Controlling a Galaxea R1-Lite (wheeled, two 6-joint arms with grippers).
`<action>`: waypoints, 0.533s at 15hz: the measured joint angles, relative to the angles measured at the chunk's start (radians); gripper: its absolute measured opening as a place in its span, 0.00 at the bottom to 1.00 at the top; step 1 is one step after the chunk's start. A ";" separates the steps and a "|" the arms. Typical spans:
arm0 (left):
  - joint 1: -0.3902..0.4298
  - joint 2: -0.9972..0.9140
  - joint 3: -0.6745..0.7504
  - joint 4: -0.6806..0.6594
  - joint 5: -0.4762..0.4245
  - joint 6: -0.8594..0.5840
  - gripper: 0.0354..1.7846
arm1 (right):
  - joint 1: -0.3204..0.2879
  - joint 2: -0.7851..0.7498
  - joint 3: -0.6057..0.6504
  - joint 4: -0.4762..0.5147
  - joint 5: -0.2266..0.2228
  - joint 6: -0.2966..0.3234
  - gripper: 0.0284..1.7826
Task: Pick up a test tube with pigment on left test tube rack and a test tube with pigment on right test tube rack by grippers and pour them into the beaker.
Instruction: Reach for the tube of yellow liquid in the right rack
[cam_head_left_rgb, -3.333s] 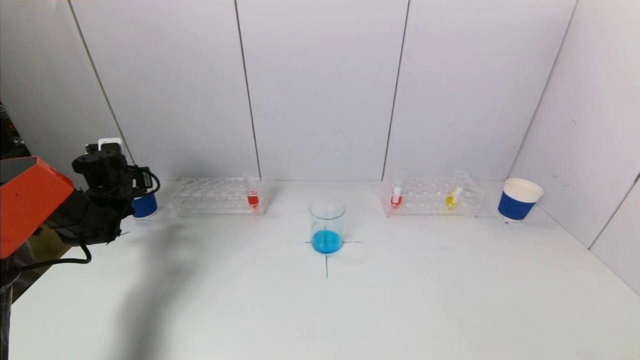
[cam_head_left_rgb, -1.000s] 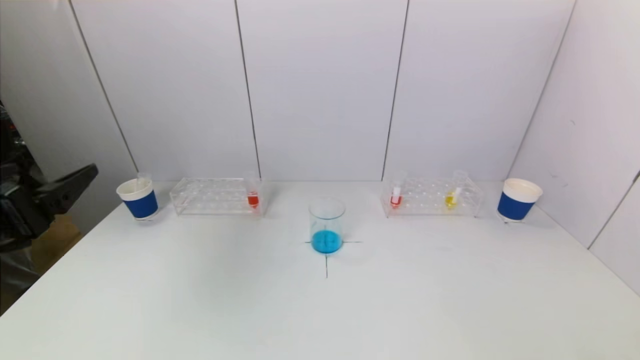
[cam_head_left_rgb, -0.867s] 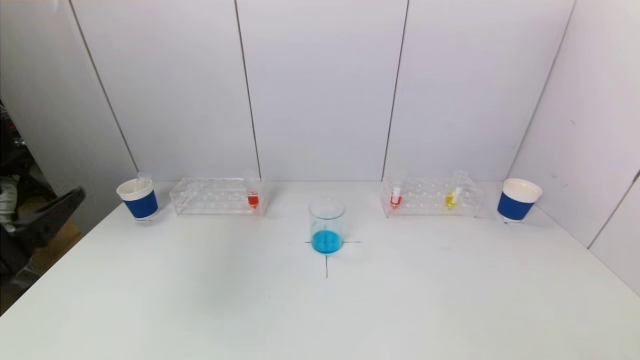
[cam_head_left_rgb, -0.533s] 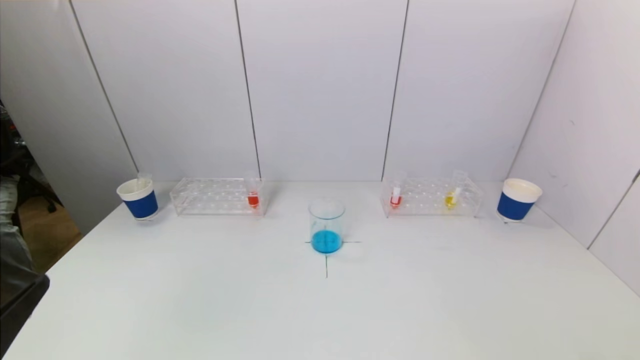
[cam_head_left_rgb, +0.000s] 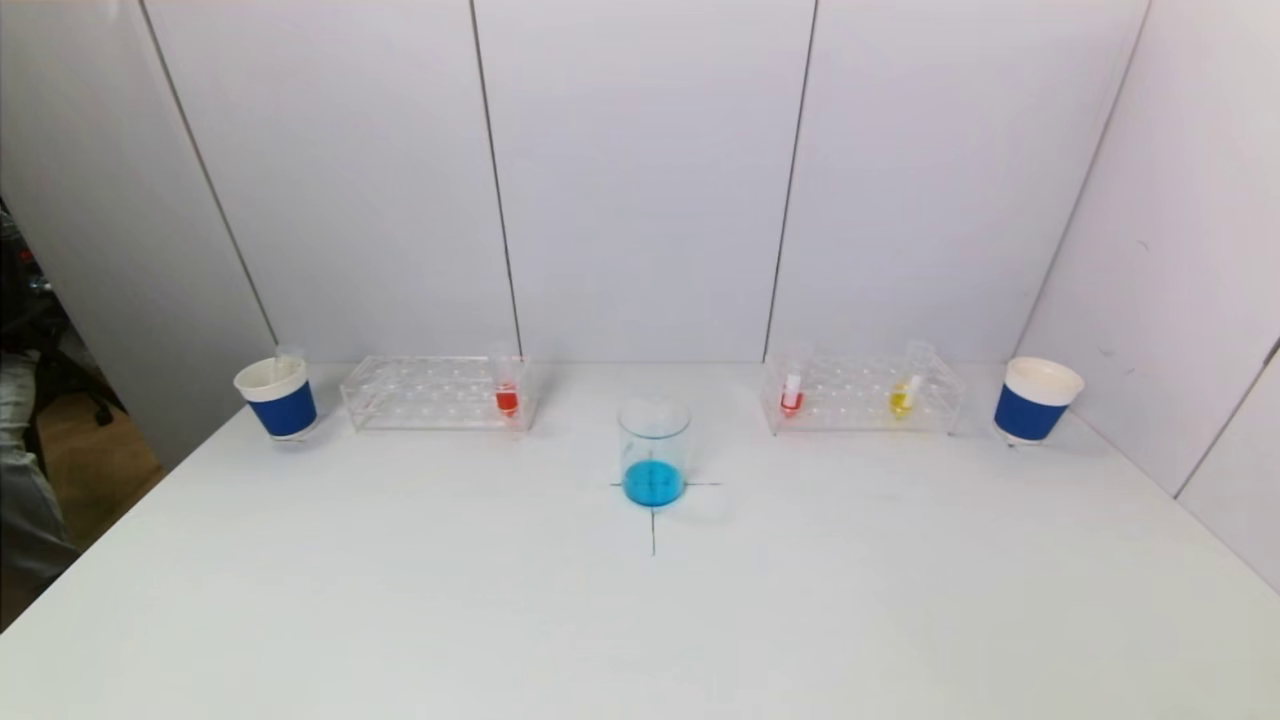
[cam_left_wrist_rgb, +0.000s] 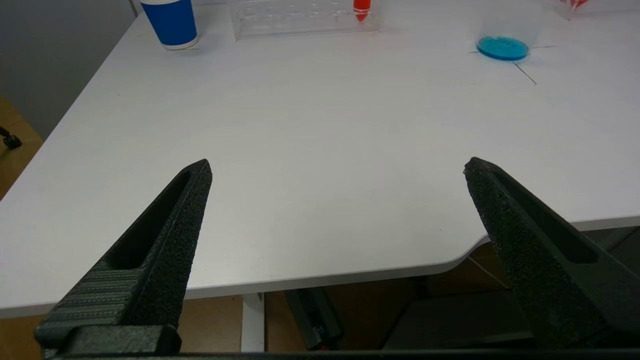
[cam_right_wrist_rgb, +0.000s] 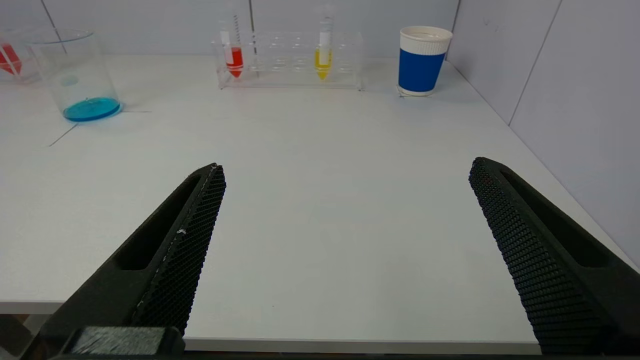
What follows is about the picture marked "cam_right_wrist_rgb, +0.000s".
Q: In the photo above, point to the blue white paper cup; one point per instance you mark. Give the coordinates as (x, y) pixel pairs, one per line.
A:
(421, 69)

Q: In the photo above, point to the white labelled red pigment tube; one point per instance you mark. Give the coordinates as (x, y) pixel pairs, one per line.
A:
(234, 60)

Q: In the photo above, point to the clear glass beaker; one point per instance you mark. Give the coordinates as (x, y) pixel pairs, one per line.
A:
(80, 80)

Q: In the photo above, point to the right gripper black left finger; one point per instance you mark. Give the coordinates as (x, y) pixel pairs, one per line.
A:
(170, 260)

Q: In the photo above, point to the red pigment test tube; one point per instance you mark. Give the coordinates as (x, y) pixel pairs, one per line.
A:
(9, 60)

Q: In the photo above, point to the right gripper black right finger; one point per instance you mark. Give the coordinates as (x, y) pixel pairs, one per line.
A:
(550, 270)

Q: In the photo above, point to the yellow pigment test tube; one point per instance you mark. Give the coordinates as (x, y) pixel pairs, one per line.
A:
(323, 62)

